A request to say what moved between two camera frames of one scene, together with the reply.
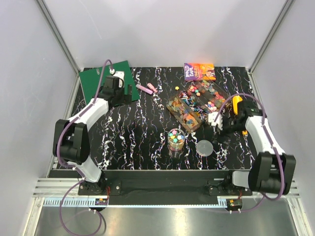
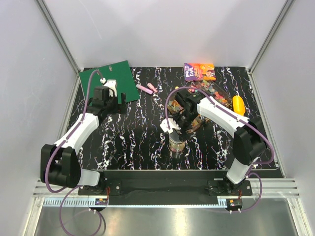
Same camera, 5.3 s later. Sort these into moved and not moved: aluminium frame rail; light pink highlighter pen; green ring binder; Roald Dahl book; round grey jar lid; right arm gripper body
Moved: round grey jar lid; right arm gripper body
Not moved: Roald Dahl book; light pink highlighter pen; aluminium frame rail; green ring binder
